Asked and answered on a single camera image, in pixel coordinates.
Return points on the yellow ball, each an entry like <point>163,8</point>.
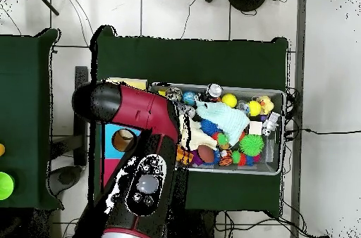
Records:
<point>254,108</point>
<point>229,100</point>

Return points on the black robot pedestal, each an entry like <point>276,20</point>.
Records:
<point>203,226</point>

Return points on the pale wooden block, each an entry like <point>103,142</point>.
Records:
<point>255,128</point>

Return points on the green spiky ball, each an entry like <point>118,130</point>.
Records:
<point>251,145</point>

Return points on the cream knitted cloth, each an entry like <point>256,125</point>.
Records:
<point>197,138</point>

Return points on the wooden box with three holes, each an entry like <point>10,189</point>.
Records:
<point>108,153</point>

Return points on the green bowl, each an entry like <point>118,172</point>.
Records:
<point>5,186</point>

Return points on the silver drink can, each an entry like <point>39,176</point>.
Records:
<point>215,90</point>

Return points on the silver toy robot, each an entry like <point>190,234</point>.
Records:
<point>270,124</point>

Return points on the yellow toy duck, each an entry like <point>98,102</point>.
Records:
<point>268,104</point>

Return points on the mint knitted cloth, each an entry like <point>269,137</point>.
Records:
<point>225,118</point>

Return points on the small orange object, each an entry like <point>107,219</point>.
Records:
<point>1,149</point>

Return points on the black rod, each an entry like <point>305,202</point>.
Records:
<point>45,1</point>

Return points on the brown toy football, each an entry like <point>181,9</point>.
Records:
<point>206,154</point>

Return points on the dark green table cloth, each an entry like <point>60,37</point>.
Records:
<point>197,60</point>
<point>25,80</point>

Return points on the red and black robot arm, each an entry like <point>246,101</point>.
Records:
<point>141,108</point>

